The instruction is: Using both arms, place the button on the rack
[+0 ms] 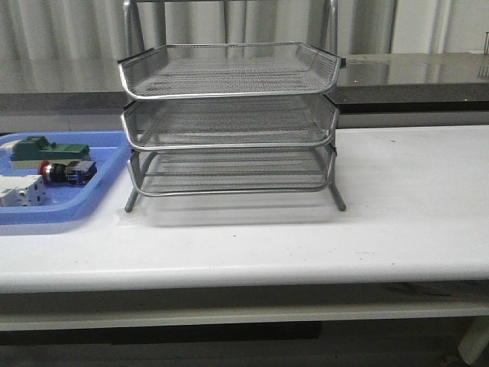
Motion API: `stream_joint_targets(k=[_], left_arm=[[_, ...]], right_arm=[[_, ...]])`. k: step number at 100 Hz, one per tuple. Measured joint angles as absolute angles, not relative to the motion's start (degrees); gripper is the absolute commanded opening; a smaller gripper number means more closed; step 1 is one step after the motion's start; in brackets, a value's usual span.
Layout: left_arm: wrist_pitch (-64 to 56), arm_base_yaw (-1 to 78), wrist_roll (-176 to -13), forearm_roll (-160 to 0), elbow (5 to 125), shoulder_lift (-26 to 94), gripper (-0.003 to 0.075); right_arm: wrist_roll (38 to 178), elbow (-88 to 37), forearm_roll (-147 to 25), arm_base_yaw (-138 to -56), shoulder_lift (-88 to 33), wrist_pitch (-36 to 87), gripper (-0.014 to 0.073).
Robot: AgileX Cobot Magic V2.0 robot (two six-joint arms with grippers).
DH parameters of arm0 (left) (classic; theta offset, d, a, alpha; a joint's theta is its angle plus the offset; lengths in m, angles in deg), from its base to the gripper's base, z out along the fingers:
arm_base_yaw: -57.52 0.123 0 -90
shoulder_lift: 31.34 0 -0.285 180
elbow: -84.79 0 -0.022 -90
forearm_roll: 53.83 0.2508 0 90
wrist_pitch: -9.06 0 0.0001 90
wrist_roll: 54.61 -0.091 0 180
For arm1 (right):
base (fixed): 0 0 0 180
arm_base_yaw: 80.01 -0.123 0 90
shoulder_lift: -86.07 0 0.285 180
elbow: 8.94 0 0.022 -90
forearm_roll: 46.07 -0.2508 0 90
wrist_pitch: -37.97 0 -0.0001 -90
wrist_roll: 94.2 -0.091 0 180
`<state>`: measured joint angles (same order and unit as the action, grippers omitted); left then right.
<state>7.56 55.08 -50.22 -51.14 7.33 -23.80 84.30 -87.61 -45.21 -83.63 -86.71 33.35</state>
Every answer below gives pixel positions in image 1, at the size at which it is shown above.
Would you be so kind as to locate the silver mesh tray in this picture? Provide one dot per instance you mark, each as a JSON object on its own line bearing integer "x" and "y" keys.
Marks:
{"x": 248, "y": 170}
{"x": 192, "y": 71}
{"x": 236, "y": 122}

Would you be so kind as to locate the small wire rack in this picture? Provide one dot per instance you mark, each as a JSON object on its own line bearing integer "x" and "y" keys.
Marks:
{"x": 486, "y": 46}

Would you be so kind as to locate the green terminal block module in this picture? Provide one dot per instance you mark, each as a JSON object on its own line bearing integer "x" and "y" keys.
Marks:
{"x": 33, "y": 150}

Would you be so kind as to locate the red push button switch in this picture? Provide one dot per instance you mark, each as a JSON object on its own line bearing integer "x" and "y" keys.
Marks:
{"x": 75, "y": 172}

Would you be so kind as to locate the white table leg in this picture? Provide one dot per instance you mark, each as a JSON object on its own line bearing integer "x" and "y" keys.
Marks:
{"x": 475, "y": 340}

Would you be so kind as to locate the dark granite counter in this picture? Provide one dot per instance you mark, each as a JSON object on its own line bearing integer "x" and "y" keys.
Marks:
{"x": 368, "y": 83}

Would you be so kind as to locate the white circuit breaker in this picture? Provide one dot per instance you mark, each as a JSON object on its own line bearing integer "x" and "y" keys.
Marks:
{"x": 28, "y": 190}

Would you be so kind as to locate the blue plastic tray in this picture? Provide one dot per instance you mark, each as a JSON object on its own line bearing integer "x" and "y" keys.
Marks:
{"x": 66, "y": 202}

